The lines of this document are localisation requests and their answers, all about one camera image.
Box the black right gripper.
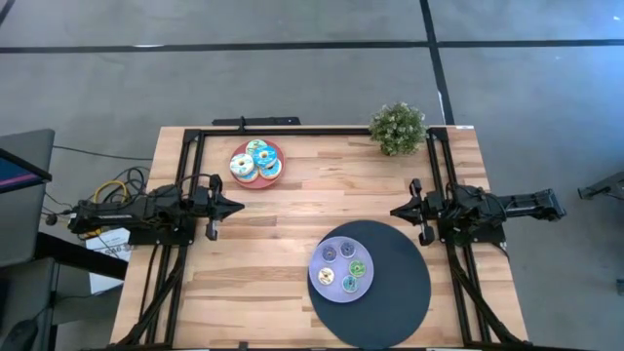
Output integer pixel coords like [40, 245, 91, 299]
[389, 178, 447, 247]

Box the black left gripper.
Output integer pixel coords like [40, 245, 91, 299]
[193, 174, 246, 242]

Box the large white drizzled donut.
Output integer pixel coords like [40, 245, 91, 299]
[229, 152, 255, 177]

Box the pink round plate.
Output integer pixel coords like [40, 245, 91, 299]
[228, 138, 287, 190]

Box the dark round woven placemat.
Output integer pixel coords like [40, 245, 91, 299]
[306, 219, 433, 351]

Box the small green potted plant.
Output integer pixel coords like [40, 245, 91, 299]
[368, 100, 428, 158]

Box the lilac round plate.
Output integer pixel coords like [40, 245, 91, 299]
[308, 235, 375, 304]

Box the white paper sheet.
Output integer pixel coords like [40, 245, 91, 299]
[85, 227, 134, 295]

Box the dark navy board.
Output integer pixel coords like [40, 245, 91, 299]
[36, 232, 129, 282]

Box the black stand foot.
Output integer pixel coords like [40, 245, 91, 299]
[577, 170, 624, 201]

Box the screen with blue picture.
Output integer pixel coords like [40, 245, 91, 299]
[0, 148, 54, 195]

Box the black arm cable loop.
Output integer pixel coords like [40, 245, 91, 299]
[173, 171, 215, 196]

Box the black bracket bar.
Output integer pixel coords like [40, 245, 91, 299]
[212, 115, 302, 128]

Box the black cable bundle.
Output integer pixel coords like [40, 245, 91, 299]
[41, 165, 152, 230]

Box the black stand with cables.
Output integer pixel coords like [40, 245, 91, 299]
[111, 125, 530, 351]

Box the yellow cable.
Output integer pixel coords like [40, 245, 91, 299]
[85, 179, 129, 239]

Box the long thin black cable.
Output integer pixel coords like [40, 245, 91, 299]
[52, 144, 155, 162]

